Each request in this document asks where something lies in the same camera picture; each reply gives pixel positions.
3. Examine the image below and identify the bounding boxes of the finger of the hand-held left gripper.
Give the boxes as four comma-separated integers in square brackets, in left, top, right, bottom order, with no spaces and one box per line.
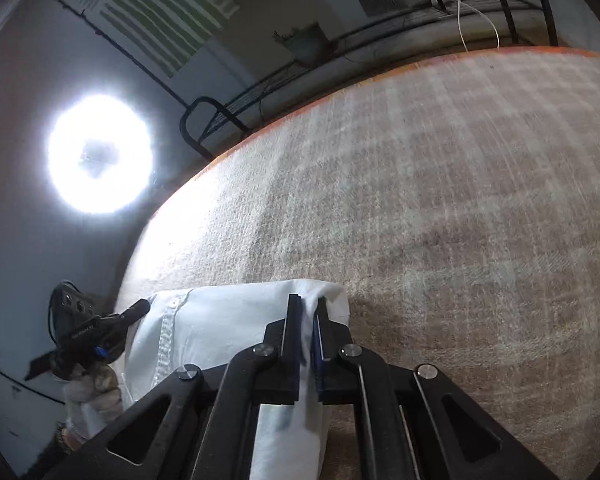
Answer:
[92,341,124,363]
[112,299,152,325]

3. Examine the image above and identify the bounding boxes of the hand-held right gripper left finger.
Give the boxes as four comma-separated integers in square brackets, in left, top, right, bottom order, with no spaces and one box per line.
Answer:
[42,294,304,480]

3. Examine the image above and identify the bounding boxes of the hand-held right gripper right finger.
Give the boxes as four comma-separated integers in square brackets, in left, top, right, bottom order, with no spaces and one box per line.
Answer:
[312,297,561,480]

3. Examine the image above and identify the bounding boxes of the white shirt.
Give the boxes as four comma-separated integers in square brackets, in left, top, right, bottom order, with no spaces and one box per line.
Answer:
[122,277,351,480]

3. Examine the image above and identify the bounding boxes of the person's left hand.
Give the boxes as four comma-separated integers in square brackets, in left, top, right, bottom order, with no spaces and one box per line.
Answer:
[55,362,124,436]

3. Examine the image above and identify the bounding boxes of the beige woven blanket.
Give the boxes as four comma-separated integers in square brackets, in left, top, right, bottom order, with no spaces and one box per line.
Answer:
[115,47,600,480]

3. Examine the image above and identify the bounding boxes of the potted plant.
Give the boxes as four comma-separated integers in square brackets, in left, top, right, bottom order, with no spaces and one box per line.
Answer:
[272,22,331,64]

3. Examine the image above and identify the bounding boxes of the ring light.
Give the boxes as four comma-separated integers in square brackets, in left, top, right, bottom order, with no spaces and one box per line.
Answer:
[47,92,155,216]

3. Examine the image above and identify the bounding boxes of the green striped wall hanging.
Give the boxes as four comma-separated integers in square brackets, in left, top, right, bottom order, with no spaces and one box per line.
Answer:
[100,0,241,79]

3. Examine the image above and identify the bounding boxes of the white cable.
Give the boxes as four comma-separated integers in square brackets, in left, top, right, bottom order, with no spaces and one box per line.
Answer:
[457,0,502,54]

